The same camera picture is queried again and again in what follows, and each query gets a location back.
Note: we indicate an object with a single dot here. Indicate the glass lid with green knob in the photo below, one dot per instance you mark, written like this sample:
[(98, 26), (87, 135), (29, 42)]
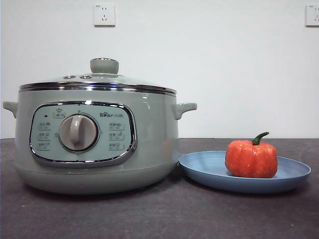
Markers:
[(104, 66)]

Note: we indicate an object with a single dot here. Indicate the orange toy pumpkin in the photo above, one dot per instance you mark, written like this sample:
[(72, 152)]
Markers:
[(251, 159)]

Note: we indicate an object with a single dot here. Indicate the pale green electric steamer pot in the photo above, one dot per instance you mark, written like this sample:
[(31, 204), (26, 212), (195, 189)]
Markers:
[(154, 129)]

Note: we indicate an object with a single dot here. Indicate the blue plate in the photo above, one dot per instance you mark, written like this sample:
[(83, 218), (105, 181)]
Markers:
[(207, 169)]

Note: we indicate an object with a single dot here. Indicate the white wall socket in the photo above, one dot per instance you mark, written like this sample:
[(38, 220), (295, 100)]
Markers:
[(312, 15), (104, 15)]

